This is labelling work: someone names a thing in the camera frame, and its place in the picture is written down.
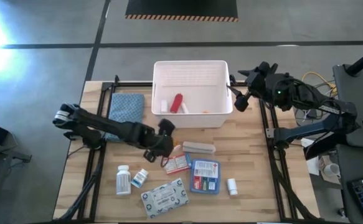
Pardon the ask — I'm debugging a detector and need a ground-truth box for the white paper sheet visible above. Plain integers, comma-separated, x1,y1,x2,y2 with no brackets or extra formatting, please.
301,138,321,177

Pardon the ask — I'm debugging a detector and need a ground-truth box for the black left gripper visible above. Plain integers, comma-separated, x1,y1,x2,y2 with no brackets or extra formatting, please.
143,118,176,163

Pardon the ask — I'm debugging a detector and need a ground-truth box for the yellow cable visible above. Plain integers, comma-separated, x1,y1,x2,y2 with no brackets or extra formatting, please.
299,71,338,97

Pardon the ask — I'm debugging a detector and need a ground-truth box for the red white bandage box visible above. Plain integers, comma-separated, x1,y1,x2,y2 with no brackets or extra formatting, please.
163,152,192,175

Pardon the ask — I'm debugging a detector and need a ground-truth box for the white cylindrical bottle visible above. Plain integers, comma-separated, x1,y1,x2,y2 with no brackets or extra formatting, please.
226,177,238,196

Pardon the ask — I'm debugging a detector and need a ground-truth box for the blue first aid kit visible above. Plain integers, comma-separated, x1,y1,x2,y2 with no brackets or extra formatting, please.
189,159,222,195

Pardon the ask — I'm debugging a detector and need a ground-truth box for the small blue-label pill bottle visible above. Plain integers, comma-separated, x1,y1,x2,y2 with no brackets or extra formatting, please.
131,168,149,189

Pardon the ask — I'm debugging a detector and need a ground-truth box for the red tube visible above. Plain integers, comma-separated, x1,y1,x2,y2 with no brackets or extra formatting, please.
169,93,184,114

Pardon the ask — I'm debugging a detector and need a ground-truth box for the grey printed gauze packet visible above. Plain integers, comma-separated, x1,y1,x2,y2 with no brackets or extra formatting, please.
140,177,190,219

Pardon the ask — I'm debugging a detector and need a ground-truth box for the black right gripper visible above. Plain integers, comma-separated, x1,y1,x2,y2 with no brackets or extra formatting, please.
229,61,281,113

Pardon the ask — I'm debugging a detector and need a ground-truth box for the black hazard-striped floor mat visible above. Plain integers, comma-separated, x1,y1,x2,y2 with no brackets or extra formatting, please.
125,0,239,22

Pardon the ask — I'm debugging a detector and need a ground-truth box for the black aluminium table frame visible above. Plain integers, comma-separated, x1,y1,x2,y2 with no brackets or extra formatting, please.
56,74,319,223

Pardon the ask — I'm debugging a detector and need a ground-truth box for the large white pill bottle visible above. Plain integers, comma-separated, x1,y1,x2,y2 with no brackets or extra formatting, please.
116,164,132,196

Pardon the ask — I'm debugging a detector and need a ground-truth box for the black equipment cart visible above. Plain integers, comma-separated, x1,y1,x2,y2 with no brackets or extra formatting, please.
304,63,363,224

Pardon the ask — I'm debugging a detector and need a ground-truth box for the white plastic basket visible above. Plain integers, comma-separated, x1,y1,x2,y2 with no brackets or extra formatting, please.
151,60,234,129

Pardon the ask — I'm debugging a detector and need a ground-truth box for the white mug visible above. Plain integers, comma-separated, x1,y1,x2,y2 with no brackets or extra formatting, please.
323,162,341,180

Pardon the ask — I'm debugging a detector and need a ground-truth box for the blue patterned cloth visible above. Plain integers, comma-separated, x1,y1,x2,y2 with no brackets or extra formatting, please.
108,92,146,125

